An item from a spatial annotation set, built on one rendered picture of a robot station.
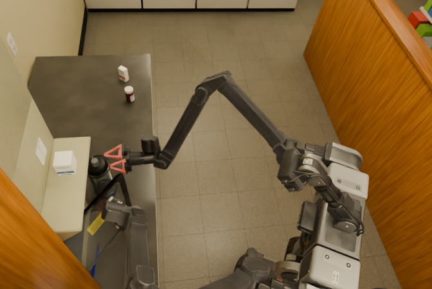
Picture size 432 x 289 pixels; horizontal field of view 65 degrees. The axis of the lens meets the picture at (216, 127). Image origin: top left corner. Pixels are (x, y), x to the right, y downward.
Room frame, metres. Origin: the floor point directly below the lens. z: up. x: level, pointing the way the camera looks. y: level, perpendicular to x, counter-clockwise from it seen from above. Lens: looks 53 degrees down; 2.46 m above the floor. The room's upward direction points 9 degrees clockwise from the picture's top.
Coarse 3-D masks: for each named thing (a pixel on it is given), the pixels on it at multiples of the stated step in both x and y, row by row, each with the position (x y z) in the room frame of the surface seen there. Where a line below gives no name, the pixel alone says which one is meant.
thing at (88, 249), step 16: (112, 192) 0.49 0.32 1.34; (128, 192) 0.55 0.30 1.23; (96, 208) 0.42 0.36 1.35; (112, 224) 0.45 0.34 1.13; (64, 240) 0.30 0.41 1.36; (80, 240) 0.33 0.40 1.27; (96, 240) 0.37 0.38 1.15; (112, 240) 0.42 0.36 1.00; (80, 256) 0.30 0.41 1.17; (96, 256) 0.34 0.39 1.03
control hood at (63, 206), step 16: (64, 144) 0.55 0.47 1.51; (80, 144) 0.56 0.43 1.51; (80, 160) 0.51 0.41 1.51; (48, 176) 0.44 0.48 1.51; (64, 176) 0.44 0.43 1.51; (80, 176) 0.45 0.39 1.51; (48, 192) 0.39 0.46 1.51; (64, 192) 0.39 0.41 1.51; (80, 192) 0.40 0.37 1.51; (48, 208) 0.34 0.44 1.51; (64, 208) 0.34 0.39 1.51; (80, 208) 0.35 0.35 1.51; (48, 224) 0.29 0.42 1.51; (64, 224) 0.30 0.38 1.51; (80, 224) 0.31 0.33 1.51
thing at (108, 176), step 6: (96, 156) 0.72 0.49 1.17; (102, 156) 0.72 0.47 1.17; (108, 162) 0.70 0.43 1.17; (108, 168) 0.67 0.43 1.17; (102, 174) 0.64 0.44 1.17; (108, 174) 0.67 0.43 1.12; (96, 180) 0.63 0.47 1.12; (102, 180) 0.64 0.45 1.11; (108, 180) 0.65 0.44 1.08; (96, 186) 0.63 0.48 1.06; (102, 186) 0.63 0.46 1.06
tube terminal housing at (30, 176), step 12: (36, 108) 0.56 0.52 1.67; (36, 120) 0.53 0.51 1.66; (24, 132) 0.45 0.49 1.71; (36, 132) 0.50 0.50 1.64; (48, 132) 0.56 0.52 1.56; (24, 144) 0.43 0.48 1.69; (36, 144) 0.47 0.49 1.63; (48, 144) 0.52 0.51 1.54; (24, 156) 0.40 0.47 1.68; (36, 156) 0.44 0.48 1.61; (48, 156) 0.49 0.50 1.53; (24, 168) 0.38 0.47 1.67; (36, 168) 0.41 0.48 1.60; (48, 168) 0.46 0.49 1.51; (12, 180) 0.32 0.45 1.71; (24, 180) 0.35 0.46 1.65; (36, 180) 0.38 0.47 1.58; (24, 192) 0.32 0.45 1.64; (36, 192) 0.36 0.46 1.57; (36, 204) 0.33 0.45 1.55; (84, 204) 0.55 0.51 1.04
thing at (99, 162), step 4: (92, 160) 0.67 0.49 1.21; (96, 160) 0.68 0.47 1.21; (100, 160) 0.69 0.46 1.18; (104, 160) 0.70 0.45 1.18; (88, 164) 0.66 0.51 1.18; (92, 164) 0.67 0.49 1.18; (96, 164) 0.66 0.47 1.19; (100, 164) 0.67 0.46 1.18; (104, 164) 0.68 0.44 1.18; (88, 168) 0.65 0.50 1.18; (92, 168) 0.65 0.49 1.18; (96, 168) 0.65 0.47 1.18; (100, 168) 0.66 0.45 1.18; (104, 168) 0.66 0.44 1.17; (88, 172) 0.63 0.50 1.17; (92, 172) 0.63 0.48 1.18; (96, 172) 0.64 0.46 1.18; (100, 172) 0.64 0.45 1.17
